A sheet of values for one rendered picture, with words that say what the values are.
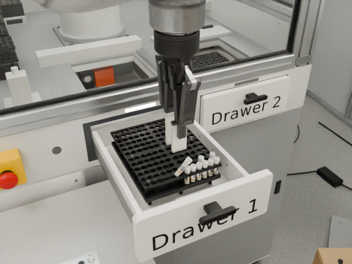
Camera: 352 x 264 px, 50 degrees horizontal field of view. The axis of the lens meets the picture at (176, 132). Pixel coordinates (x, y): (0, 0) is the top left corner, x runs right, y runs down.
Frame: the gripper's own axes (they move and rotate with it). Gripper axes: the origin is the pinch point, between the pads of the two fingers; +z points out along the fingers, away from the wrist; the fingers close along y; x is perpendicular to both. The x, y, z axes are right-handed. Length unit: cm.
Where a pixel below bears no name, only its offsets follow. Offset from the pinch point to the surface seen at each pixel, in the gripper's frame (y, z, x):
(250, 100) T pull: 17.2, 9.4, -30.8
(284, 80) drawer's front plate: 21, 8, -45
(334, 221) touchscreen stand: 26, 97, -99
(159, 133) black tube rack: 14.8, 10.5, -3.0
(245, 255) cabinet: 22, 86, -43
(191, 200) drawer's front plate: -10.9, 7.5, 2.2
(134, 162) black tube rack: 7.2, 10.5, 6.2
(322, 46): 130, 60, -180
